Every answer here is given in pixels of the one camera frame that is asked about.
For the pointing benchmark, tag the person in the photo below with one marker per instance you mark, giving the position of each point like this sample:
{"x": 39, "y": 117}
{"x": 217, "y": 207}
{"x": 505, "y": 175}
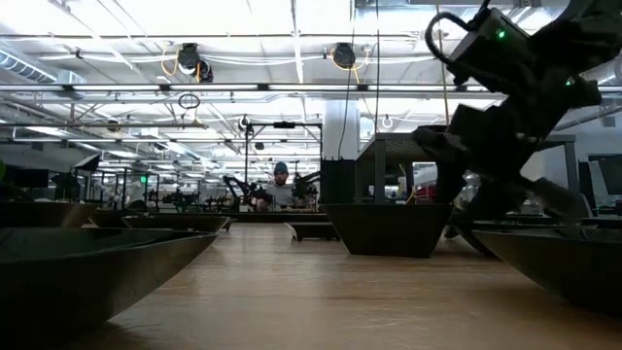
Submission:
{"x": 281, "y": 192}

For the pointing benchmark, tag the black cabinet panel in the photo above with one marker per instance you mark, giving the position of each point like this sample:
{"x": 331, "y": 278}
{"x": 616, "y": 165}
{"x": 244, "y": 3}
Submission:
{"x": 336, "y": 182}

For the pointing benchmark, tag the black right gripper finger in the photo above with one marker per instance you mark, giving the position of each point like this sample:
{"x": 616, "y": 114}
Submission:
{"x": 444, "y": 150}
{"x": 554, "y": 201}

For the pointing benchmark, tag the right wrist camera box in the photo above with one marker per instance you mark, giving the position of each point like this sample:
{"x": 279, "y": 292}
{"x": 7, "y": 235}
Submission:
{"x": 491, "y": 44}

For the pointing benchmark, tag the black deep square plate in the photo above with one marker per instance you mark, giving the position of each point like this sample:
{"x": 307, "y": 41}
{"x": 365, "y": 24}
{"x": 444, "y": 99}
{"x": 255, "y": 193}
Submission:
{"x": 427, "y": 129}

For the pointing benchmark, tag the ceiling light strip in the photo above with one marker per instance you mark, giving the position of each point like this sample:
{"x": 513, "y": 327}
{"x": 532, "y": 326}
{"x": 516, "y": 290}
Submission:
{"x": 340, "y": 88}

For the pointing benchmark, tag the black background gantry frame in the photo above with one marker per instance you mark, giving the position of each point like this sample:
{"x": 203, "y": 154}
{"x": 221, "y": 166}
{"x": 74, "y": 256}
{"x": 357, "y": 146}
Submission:
{"x": 284, "y": 125}

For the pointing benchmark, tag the green exit sign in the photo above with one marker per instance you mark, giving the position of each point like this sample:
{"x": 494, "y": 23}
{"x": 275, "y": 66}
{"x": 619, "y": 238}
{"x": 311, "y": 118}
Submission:
{"x": 143, "y": 179}

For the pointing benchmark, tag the black deep angular plate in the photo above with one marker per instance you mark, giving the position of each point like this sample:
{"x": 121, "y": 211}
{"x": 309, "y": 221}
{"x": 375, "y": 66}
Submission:
{"x": 389, "y": 231}

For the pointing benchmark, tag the grey metal table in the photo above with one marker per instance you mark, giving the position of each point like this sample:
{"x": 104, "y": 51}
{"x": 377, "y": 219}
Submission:
{"x": 393, "y": 146}

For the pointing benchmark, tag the red storage bins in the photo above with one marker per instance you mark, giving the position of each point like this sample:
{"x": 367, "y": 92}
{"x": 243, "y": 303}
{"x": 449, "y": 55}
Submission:
{"x": 424, "y": 193}

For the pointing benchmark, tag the black mini plate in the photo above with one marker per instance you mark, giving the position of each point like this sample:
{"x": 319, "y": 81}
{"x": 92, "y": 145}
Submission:
{"x": 473, "y": 240}
{"x": 559, "y": 262}

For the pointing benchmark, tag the black leaf-shaped round plate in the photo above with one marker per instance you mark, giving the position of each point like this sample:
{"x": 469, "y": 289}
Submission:
{"x": 73, "y": 272}

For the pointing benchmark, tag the black small square plate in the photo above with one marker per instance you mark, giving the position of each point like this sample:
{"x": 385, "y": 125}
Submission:
{"x": 114, "y": 219}
{"x": 175, "y": 223}
{"x": 313, "y": 231}

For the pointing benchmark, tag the black background robot arm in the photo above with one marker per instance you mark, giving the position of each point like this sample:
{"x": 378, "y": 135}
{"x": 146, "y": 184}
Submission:
{"x": 306, "y": 187}
{"x": 240, "y": 189}

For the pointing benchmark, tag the silver ventilation duct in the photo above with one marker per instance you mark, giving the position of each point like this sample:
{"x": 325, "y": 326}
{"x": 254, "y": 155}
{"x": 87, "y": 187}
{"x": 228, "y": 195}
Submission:
{"x": 29, "y": 68}

